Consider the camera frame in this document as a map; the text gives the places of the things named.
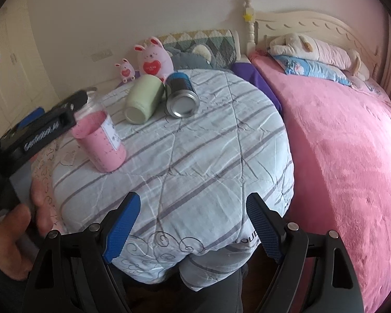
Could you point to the large pink bunny plush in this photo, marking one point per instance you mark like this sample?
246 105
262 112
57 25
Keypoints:
153 62

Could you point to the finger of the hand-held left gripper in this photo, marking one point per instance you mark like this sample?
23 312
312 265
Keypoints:
31 117
49 127

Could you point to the person's left hand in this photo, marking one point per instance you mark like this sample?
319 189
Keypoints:
13 234

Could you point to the small pink bunny plush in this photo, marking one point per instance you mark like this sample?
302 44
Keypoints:
127 70

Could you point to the blue metal cup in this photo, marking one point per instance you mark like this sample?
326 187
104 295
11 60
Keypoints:
182 104

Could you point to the striped pale blue duvet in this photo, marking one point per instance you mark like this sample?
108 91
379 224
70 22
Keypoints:
198 153

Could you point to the pink printed sheet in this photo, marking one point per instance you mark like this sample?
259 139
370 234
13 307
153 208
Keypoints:
49 176

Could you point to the cream wardrobe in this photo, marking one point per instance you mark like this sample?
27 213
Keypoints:
22 71

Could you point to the diamond patterned quilted pillow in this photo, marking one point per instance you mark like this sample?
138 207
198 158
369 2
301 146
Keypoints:
221 47

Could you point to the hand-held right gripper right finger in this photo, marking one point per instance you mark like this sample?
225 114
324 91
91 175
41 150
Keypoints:
264 225

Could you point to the blue printed pillow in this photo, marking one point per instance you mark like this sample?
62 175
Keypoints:
312 67

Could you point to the cream bed headboard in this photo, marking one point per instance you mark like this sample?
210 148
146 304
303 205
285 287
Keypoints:
312 22

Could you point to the pale printed pillow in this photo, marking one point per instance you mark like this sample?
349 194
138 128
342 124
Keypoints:
371 86

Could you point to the pink fleece blanket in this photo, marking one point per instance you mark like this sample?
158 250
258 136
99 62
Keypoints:
339 153

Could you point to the grey plush toy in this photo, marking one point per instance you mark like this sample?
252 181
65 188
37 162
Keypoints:
185 60

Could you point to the pale green cup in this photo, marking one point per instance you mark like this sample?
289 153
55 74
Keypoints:
143 97

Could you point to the cream long plush toy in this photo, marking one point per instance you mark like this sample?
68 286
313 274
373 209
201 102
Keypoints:
329 52

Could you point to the pink sleeved glass cup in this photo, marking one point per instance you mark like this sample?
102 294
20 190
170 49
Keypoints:
101 143

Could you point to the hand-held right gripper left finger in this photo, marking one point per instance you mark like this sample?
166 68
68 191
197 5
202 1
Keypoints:
122 228

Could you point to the purple cloth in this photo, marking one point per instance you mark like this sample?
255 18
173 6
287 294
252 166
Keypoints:
247 71

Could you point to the yellow star ornament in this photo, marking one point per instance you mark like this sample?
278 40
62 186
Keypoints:
248 17

